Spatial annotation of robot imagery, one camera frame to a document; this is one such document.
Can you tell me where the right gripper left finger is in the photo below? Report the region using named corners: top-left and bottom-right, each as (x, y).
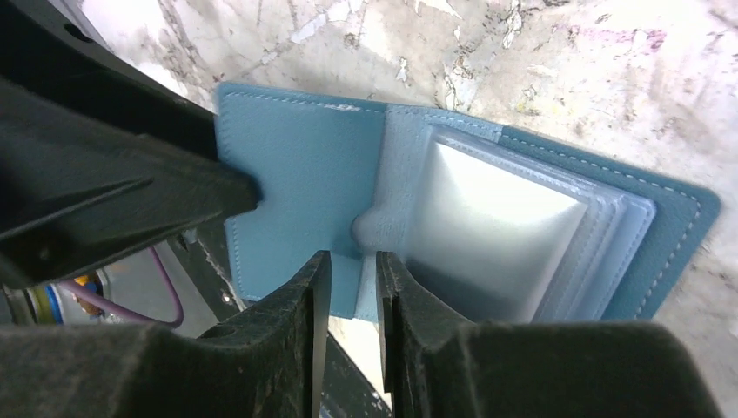
top-left (1, 251), bottom-right (332, 417)

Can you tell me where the blue leather card holder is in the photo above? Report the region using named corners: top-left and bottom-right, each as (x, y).
top-left (216, 83), bottom-right (721, 323)

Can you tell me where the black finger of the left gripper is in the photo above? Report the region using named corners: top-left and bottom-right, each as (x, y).
top-left (1, 81), bottom-right (259, 289)

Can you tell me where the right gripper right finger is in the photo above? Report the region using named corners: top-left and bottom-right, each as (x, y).
top-left (376, 252), bottom-right (721, 417)

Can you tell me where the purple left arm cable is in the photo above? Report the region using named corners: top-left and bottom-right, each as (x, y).
top-left (57, 246), bottom-right (185, 330)

